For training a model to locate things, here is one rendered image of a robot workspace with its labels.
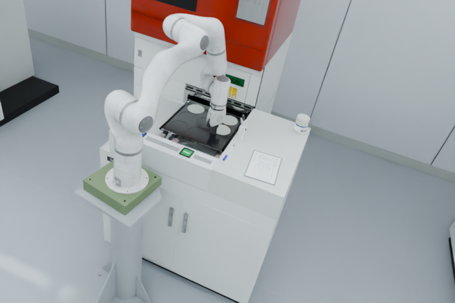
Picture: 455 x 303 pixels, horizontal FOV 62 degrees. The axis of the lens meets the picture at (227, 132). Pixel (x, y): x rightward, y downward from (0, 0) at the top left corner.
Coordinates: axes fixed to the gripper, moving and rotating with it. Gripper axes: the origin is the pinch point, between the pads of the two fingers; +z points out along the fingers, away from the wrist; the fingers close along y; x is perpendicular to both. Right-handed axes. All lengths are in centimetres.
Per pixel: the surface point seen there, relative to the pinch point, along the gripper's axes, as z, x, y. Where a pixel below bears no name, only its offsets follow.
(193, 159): -3.8, -16.7, -28.3
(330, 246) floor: 91, -63, 75
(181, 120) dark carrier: 2.0, 18.1, -7.6
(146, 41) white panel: -24, 66, 0
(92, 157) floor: 92, 112, -16
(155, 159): 3.4, -0.7, -38.0
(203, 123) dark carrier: 2.1, 10.0, 1.5
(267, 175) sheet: -4.7, -44.7, -6.7
